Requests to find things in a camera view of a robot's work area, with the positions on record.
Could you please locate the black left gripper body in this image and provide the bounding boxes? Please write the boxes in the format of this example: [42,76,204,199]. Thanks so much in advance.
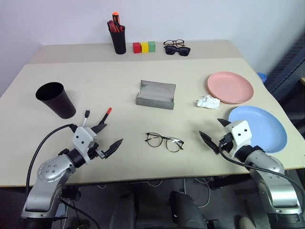
[87,140,107,160]

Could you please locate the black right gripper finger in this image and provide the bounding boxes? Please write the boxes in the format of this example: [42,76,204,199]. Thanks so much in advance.
[217,118,233,128]
[198,130,220,155]

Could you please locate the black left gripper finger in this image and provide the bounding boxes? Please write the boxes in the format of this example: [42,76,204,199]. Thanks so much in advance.
[102,138,124,159]
[91,120,108,135]

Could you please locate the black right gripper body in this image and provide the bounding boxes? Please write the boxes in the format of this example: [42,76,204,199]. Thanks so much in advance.
[218,133,236,154]

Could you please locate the black tool with orange tip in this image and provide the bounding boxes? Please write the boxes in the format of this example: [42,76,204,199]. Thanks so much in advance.
[99,107,113,126]

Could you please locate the crumpled white paper ball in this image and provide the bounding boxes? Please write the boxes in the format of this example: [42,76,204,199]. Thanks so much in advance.
[195,94,221,110]

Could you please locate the pink plate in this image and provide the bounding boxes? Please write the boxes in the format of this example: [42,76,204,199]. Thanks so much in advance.
[206,71,254,105]

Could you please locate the blue plate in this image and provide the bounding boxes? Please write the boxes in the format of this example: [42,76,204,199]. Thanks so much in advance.
[228,105,288,154]

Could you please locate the thin rimmed round glasses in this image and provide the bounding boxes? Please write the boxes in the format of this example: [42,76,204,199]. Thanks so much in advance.
[144,132,185,153]

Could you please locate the empty black plastic cup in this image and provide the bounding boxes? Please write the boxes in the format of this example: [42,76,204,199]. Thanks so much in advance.
[35,82,77,120]

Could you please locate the open grey glasses case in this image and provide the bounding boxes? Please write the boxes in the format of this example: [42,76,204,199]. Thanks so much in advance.
[135,80,177,111]

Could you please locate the dark rounded shape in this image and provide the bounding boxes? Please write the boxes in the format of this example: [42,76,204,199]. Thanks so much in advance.
[109,190,139,229]
[168,190,208,229]

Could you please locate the black sunglasses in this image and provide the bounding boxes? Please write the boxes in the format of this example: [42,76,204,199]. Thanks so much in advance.
[163,45,191,58]

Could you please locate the black mesh office chair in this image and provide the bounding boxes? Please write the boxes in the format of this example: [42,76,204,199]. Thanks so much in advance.
[264,32,305,131]

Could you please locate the black cup holding screwdrivers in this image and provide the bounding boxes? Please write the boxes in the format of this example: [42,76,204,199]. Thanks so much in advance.
[110,30,127,55]

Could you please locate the black screwdriver with orange cap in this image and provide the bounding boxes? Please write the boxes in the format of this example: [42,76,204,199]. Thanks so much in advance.
[112,11,122,33]

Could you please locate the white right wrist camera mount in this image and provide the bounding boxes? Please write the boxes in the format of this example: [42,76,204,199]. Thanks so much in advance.
[224,120,253,154]

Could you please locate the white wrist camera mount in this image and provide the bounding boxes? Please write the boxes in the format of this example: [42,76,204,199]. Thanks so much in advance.
[72,126,99,165]
[224,120,253,154]

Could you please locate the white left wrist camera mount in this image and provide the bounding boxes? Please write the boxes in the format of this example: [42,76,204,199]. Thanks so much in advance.
[72,126,99,165]

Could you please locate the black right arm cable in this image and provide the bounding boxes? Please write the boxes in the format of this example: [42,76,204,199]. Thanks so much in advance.
[218,142,305,204]

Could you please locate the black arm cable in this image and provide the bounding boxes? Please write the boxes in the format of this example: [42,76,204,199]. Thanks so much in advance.
[218,142,305,204]
[25,123,78,192]

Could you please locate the white cable under table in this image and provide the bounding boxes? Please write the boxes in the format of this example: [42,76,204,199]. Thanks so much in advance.
[182,177,213,208]

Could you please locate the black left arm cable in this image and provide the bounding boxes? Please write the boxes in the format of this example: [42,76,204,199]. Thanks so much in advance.
[25,123,78,192]

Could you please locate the thin black cable under table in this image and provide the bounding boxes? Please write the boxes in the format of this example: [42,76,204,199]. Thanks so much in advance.
[60,198,101,229]

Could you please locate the tortoiseshell glasses with thick frame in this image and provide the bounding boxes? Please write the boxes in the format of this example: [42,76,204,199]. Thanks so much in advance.
[163,39,187,49]

